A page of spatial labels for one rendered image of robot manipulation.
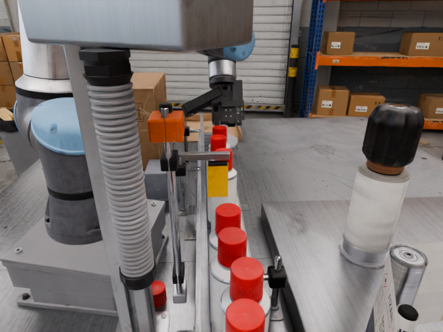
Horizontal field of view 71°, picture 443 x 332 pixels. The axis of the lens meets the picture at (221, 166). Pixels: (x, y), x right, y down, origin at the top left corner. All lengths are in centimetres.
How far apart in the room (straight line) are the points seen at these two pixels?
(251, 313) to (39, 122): 42
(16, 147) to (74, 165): 236
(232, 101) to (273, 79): 392
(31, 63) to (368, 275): 72
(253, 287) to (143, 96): 75
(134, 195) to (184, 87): 464
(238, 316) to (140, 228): 11
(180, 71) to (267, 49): 130
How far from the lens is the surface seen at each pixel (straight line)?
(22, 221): 97
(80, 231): 62
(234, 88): 84
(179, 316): 61
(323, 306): 58
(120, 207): 27
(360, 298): 61
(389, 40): 509
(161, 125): 38
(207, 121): 159
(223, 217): 39
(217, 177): 45
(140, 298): 50
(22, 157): 294
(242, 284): 31
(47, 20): 30
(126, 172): 25
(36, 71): 67
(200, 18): 21
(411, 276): 41
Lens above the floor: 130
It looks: 25 degrees down
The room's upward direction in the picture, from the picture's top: straight up
